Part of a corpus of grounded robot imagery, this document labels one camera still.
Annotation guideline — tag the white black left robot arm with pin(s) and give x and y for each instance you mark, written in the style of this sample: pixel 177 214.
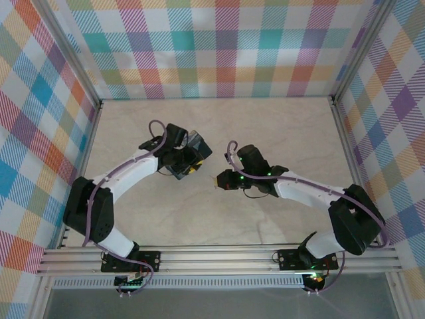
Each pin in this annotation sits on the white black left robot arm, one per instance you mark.
pixel 99 206

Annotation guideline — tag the starry night painting mat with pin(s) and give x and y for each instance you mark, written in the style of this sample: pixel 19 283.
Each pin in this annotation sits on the starry night painting mat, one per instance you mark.
pixel 202 148

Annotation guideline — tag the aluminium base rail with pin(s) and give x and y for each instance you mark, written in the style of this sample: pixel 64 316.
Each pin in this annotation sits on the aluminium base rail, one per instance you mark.
pixel 216 262

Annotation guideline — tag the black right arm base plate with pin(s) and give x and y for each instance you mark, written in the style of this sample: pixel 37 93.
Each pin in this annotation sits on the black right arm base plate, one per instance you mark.
pixel 289 259

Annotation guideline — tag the small tan block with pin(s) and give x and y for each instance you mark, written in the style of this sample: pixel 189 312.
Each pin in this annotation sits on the small tan block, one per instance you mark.
pixel 214 179

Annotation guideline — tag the aluminium frame post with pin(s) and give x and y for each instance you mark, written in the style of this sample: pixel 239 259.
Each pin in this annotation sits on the aluminium frame post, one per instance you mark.
pixel 66 50
pixel 362 50

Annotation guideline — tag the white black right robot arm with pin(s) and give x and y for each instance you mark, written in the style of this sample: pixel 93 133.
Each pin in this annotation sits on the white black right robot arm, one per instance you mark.
pixel 352 216

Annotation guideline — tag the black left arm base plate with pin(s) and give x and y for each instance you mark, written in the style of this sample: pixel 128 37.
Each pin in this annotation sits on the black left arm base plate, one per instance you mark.
pixel 149 260

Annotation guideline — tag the green lit controller board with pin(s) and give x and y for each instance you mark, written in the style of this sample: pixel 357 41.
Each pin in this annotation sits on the green lit controller board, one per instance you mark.
pixel 130 281
pixel 314 277

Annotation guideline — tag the aluminium side rail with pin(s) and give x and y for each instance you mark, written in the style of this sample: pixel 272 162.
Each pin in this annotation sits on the aluminium side rail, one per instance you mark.
pixel 342 139
pixel 87 149

